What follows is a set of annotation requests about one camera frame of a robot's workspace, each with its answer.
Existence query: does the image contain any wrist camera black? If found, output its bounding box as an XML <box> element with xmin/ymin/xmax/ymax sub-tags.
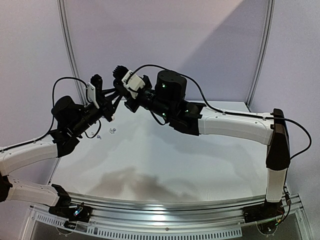
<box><xmin>90</xmin><ymin>74</ymin><xmax>103</xmax><ymax>94</ymax></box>
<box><xmin>112</xmin><ymin>65</ymin><xmax>129</xmax><ymax>81</ymax></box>

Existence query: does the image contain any right aluminium frame post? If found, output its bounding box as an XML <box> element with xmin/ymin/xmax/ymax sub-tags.
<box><xmin>245</xmin><ymin>0</ymin><xmax>275</xmax><ymax>109</ymax></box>

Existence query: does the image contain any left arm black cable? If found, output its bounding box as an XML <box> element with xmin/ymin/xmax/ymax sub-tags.
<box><xmin>51</xmin><ymin>76</ymin><xmax>102</xmax><ymax>140</ymax></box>

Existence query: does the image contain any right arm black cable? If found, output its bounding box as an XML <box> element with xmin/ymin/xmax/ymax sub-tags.
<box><xmin>126</xmin><ymin>64</ymin><xmax>313</xmax><ymax>161</ymax></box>

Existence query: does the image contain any white earbud right pair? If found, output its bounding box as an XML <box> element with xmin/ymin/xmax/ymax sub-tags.
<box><xmin>109</xmin><ymin>128</ymin><xmax>116</xmax><ymax>134</ymax></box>

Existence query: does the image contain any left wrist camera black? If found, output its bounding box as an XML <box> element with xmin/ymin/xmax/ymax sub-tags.
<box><xmin>90</xmin><ymin>74</ymin><xmax>103</xmax><ymax>94</ymax></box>

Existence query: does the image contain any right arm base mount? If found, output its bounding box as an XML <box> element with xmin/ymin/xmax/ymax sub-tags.
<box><xmin>242</xmin><ymin>200</ymin><xmax>285</xmax><ymax>224</ymax></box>

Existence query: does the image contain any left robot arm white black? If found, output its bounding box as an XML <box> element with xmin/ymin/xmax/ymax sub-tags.
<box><xmin>0</xmin><ymin>84</ymin><xmax>122</xmax><ymax>217</ymax></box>

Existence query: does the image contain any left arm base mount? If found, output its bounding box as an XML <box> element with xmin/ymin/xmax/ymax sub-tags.
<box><xmin>48</xmin><ymin>200</ymin><xmax>93</xmax><ymax>223</ymax></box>

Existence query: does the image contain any aluminium front rail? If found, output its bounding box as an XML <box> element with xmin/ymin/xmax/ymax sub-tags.
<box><xmin>22</xmin><ymin>194</ymin><xmax>313</xmax><ymax>240</ymax></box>

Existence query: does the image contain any left aluminium frame post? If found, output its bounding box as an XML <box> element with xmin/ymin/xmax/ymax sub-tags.
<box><xmin>56</xmin><ymin>0</ymin><xmax>87</xmax><ymax>101</ymax></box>

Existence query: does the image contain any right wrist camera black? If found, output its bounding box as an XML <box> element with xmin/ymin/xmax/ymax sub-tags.
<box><xmin>112</xmin><ymin>65</ymin><xmax>129</xmax><ymax>81</ymax></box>

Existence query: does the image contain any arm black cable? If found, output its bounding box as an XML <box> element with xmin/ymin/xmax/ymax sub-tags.
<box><xmin>126</xmin><ymin>64</ymin><xmax>313</xmax><ymax>161</ymax></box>
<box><xmin>51</xmin><ymin>76</ymin><xmax>102</xmax><ymax>140</ymax></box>

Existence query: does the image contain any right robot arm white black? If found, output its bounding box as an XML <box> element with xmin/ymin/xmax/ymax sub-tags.
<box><xmin>120</xmin><ymin>70</ymin><xmax>291</xmax><ymax>218</ymax></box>

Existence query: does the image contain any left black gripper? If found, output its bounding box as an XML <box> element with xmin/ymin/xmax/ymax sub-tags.
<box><xmin>70</xmin><ymin>87</ymin><xmax>123</xmax><ymax>136</ymax></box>

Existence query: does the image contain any aluminium frame post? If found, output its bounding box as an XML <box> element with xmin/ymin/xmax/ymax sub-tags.
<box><xmin>245</xmin><ymin>0</ymin><xmax>275</xmax><ymax>109</ymax></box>
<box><xmin>56</xmin><ymin>0</ymin><xmax>87</xmax><ymax>101</ymax></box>

